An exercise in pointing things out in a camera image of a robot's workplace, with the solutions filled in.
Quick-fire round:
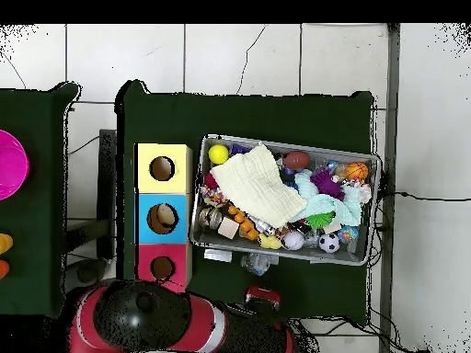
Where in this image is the clear plastic packet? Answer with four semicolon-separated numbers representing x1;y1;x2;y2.
241;252;274;278

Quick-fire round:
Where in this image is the clear mesh bin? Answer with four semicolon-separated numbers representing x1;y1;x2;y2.
188;133;384;267

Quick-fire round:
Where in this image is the white ball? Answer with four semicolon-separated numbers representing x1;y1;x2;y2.
282;230;306;251

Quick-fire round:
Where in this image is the small wooden block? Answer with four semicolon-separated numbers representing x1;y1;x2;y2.
216;218;240;240

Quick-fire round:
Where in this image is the small soccer ball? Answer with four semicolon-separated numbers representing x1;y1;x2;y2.
317;231;341;255

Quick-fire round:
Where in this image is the green spiky ball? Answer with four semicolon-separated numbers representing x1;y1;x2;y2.
306;211;337;230

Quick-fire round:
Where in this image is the cream yellow cloth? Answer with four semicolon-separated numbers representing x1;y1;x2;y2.
209;142;309;230

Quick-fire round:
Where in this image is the mint green cloth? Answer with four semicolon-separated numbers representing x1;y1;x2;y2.
293;170;373;229

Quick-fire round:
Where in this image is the purple spiky toy with eyes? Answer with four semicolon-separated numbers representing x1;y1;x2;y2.
309;167;346;200

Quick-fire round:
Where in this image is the brown toy football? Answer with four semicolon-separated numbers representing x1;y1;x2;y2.
282;150;311;171

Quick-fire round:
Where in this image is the yellow ball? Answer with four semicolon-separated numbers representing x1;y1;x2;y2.
208;143;230;165

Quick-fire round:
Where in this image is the orange toy basketball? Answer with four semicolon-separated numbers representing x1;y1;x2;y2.
346;161;370;182

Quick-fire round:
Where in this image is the dark green side table cloth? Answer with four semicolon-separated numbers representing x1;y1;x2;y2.
0;82;84;320

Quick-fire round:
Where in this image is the magenta plate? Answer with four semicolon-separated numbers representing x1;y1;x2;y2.
0;129;30;201

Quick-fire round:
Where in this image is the black cable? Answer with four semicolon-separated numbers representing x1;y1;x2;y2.
378;190;471;203

